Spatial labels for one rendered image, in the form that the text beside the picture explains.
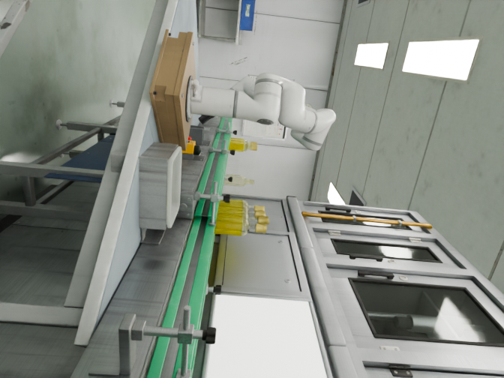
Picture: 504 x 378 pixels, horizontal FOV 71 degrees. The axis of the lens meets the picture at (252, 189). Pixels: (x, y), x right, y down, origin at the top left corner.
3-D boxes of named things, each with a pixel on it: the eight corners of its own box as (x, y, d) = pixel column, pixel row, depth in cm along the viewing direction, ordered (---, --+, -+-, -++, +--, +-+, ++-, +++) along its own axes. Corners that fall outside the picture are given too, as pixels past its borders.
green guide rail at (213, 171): (195, 198, 128) (217, 200, 128) (195, 195, 127) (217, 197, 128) (223, 114, 290) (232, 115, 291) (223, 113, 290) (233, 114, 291)
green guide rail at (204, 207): (193, 217, 130) (216, 218, 131) (194, 214, 130) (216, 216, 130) (222, 123, 293) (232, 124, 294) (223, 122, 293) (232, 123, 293)
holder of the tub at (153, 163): (139, 244, 108) (165, 246, 108) (139, 157, 98) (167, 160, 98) (153, 218, 124) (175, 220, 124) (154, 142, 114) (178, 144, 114)
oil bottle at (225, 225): (193, 232, 137) (248, 237, 138) (193, 219, 134) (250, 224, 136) (194, 225, 142) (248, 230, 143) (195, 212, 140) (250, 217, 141)
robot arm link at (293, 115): (316, 130, 129) (319, 88, 131) (262, 112, 116) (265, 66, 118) (298, 135, 137) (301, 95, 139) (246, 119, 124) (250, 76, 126)
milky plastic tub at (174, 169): (140, 229, 106) (169, 232, 106) (140, 157, 98) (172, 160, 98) (154, 205, 122) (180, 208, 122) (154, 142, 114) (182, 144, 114)
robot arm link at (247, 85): (269, 100, 164) (267, 86, 155) (251, 114, 162) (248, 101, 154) (249, 82, 170) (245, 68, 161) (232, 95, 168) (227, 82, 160)
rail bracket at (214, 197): (192, 225, 127) (227, 228, 127) (194, 181, 120) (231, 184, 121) (193, 221, 129) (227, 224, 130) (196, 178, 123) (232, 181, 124)
